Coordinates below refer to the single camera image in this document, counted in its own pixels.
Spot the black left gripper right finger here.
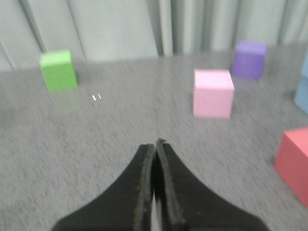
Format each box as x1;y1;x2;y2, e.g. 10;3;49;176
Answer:
154;139;268;231

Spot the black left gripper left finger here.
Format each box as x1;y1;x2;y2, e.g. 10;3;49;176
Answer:
52;144;154;231

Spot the light blue cracked foam block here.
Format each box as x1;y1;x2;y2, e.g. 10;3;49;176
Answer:
294;75;308;114

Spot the red textured foam block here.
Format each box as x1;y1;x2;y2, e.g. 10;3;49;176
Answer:
274;127;308;207

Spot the pink foam block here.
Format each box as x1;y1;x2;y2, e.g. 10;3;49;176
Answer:
193;69;235;119

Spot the green foam block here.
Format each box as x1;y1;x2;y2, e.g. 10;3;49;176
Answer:
40;50;77;91

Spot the purple foam block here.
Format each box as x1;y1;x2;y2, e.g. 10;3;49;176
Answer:
232;41;268;81

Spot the grey curtain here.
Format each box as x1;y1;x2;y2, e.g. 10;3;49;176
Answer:
0;0;308;71

